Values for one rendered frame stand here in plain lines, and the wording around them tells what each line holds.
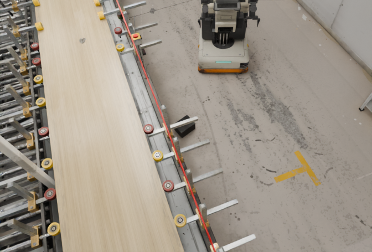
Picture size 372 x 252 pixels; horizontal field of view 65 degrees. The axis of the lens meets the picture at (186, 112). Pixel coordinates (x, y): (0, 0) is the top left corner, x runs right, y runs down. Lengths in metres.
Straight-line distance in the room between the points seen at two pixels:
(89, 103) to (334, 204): 2.43
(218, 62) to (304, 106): 1.13
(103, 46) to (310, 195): 2.48
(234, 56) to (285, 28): 1.16
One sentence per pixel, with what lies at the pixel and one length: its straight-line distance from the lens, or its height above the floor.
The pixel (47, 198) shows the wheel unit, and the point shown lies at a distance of 2.32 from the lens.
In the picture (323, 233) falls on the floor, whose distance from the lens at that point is 3.10.
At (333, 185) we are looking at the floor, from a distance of 3.29.
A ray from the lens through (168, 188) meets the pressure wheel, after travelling 2.09.
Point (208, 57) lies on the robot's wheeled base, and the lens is 3.62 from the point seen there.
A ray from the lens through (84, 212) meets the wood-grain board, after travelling 2.18.
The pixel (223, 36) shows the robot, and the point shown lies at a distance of 3.68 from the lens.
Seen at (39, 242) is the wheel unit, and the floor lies 0.85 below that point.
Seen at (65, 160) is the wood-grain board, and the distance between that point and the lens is 2.40.
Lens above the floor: 2.86
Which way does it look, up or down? 56 degrees down
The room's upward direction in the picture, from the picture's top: 6 degrees counter-clockwise
